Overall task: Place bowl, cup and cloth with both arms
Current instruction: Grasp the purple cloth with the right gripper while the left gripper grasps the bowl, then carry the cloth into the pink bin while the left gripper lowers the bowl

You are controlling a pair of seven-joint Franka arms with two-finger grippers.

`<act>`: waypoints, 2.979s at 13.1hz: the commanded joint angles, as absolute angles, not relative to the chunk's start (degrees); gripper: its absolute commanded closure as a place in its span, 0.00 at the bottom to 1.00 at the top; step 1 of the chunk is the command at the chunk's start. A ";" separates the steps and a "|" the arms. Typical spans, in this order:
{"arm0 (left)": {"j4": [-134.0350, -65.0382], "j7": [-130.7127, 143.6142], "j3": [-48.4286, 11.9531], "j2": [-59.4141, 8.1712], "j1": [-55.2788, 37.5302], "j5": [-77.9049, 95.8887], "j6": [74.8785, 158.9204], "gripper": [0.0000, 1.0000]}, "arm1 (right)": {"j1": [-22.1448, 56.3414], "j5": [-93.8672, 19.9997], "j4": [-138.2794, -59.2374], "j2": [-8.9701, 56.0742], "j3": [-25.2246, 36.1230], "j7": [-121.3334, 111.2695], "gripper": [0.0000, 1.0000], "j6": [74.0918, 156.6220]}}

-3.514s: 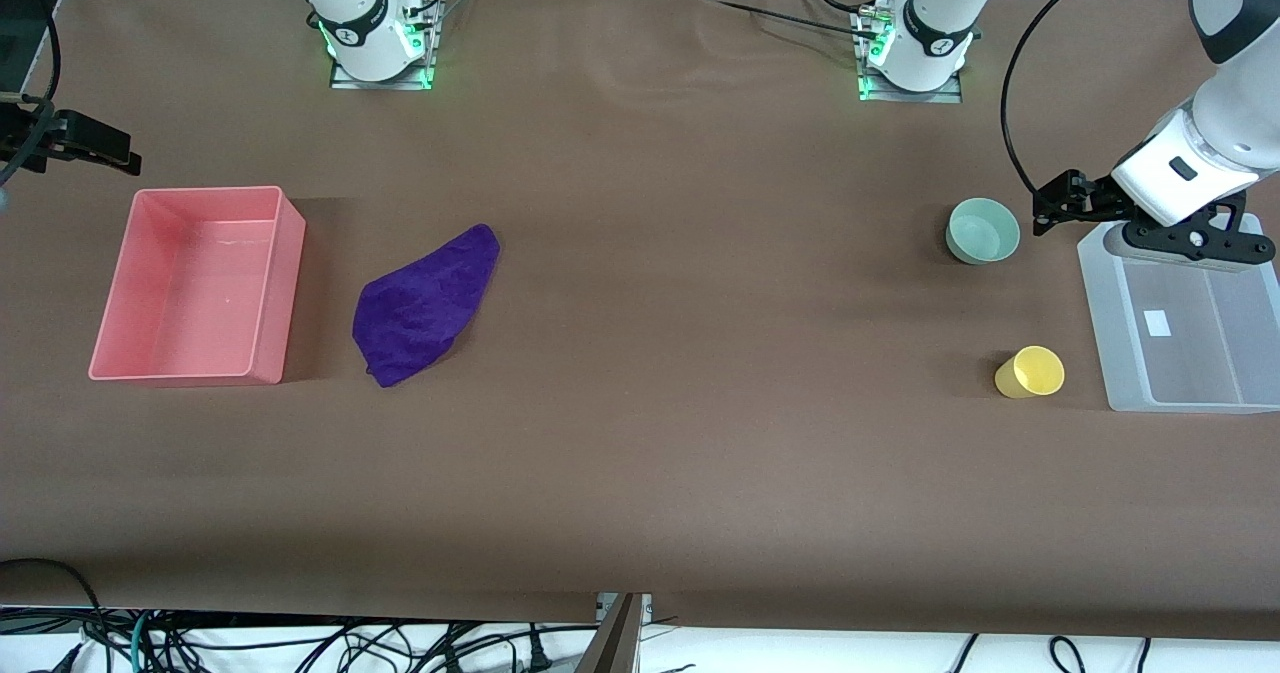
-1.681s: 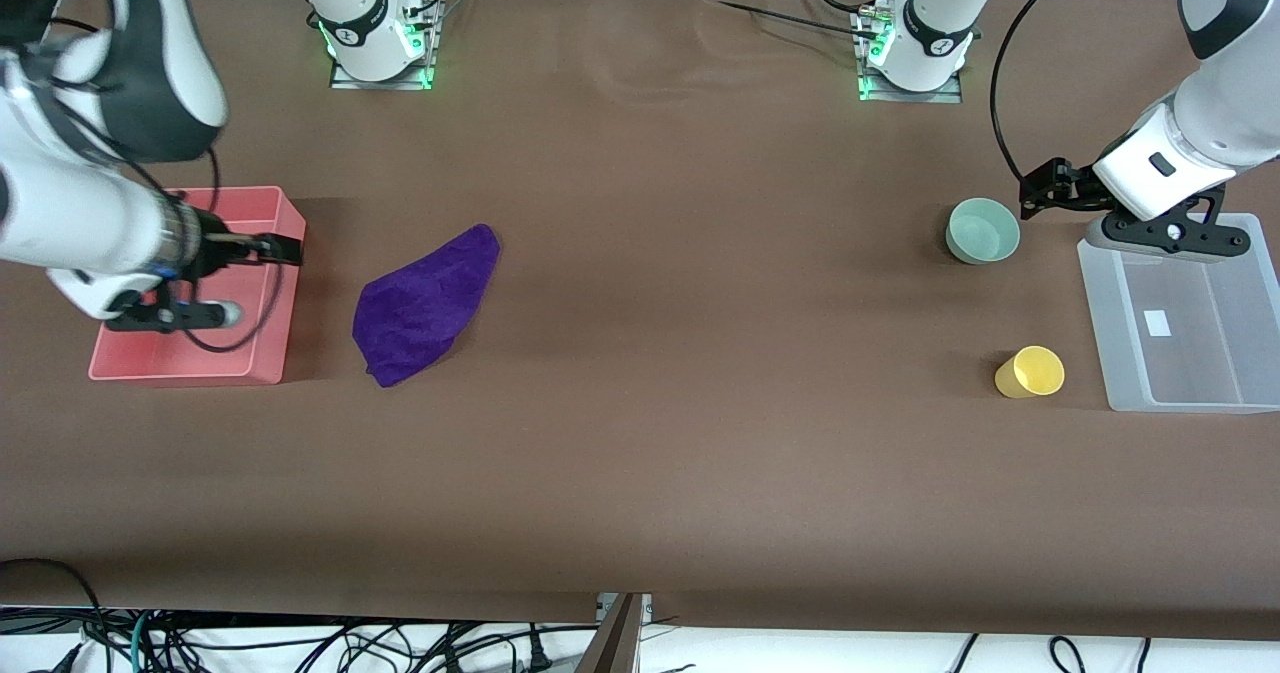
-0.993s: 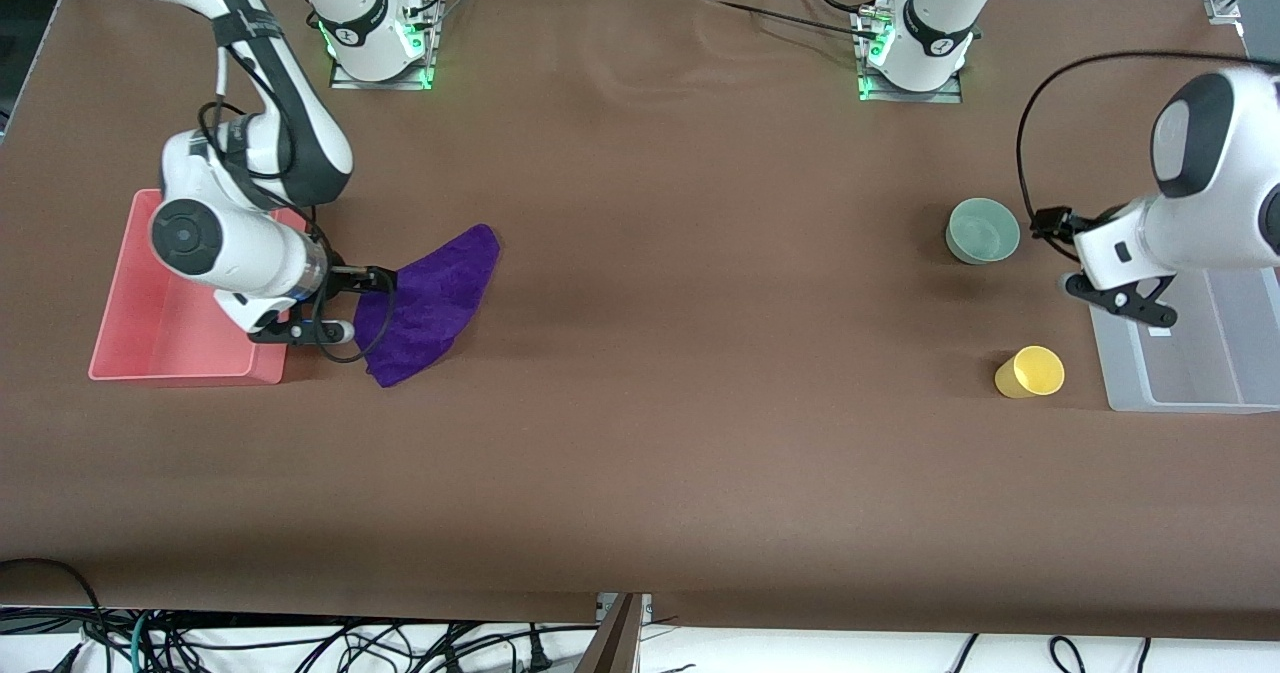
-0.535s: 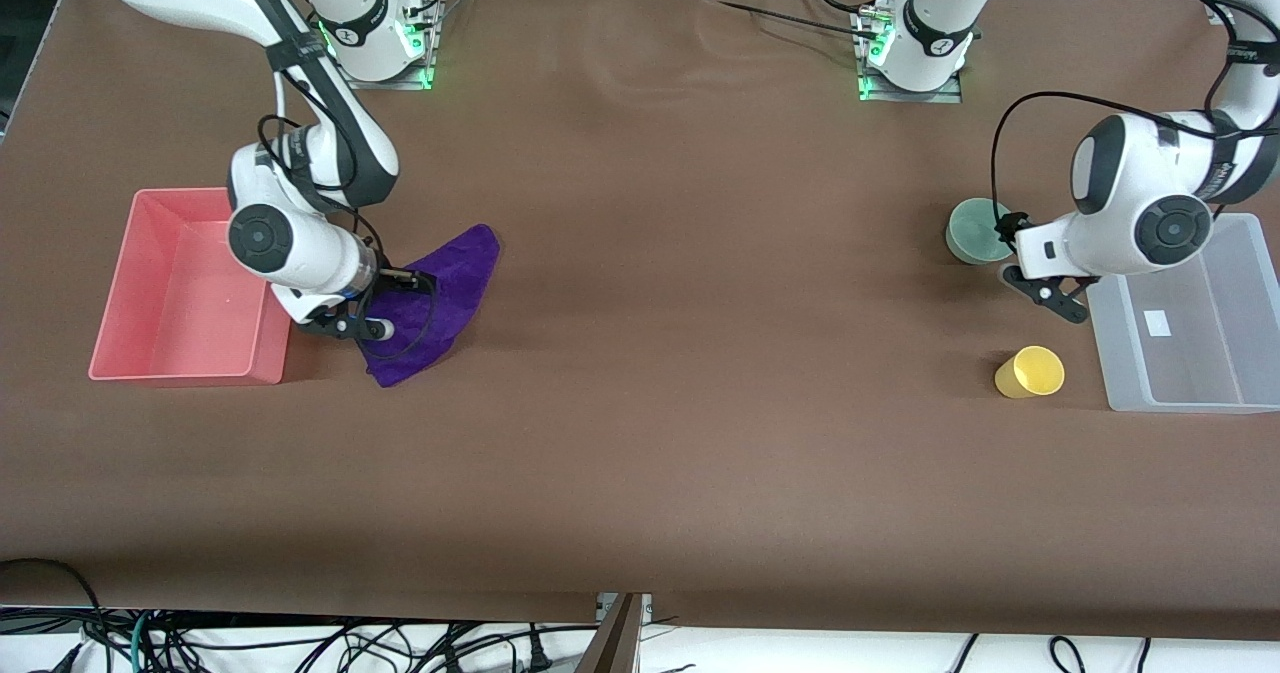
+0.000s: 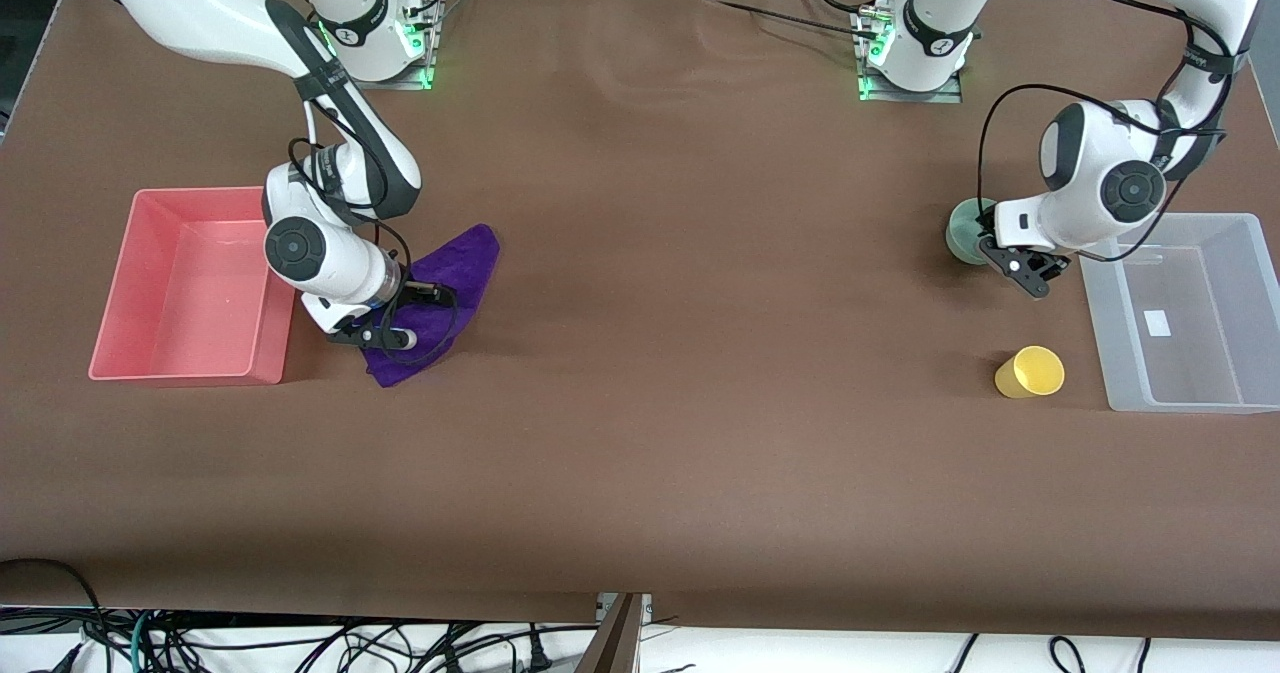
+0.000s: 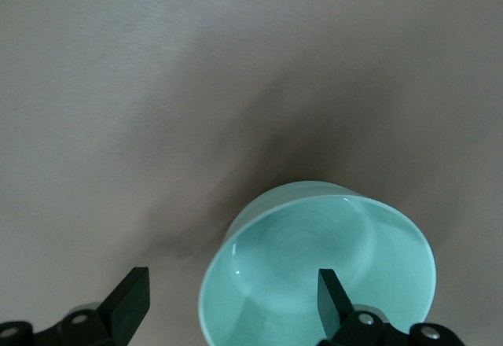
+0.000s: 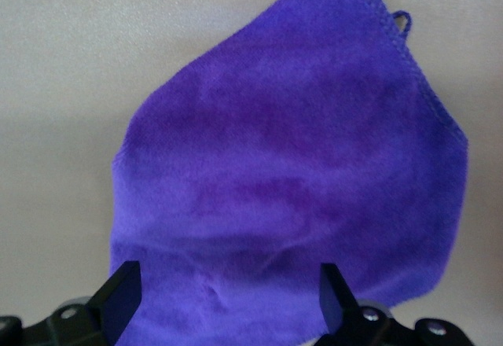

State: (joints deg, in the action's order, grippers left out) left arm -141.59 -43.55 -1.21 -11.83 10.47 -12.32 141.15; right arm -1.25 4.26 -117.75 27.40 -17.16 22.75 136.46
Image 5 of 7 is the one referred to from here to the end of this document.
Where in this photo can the purple cloth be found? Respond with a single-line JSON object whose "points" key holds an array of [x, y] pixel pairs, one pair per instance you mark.
{"points": [[465, 253]]}

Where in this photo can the metal table bracket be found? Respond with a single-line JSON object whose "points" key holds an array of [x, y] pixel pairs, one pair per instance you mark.
{"points": [[615, 643]]}

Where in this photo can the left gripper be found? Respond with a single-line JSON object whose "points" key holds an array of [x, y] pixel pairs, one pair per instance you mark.
{"points": [[986, 224]]}

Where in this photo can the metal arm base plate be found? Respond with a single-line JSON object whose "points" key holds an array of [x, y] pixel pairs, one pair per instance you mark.
{"points": [[405, 81], [910, 96]]}

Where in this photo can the pink plastic bin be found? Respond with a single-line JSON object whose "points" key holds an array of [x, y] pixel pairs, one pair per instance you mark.
{"points": [[180, 293]]}

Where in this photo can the yellow cup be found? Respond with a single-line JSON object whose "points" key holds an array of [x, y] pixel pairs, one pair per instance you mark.
{"points": [[1032, 373]]}

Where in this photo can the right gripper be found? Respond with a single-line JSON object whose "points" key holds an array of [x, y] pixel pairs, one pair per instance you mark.
{"points": [[424, 292]]}

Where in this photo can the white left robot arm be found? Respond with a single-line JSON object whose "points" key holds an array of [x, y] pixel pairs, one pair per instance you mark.
{"points": [[1100, 173]]}

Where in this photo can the white label sticker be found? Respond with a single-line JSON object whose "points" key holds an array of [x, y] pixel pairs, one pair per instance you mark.
{"points": [[1158, 323]]}

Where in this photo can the clear plastic bin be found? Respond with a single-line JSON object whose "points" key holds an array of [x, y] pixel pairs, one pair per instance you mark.
{"points": [[1190, 343]]}

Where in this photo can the pale green bowl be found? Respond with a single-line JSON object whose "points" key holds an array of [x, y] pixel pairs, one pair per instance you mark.
{"points": [[962, 238]]}

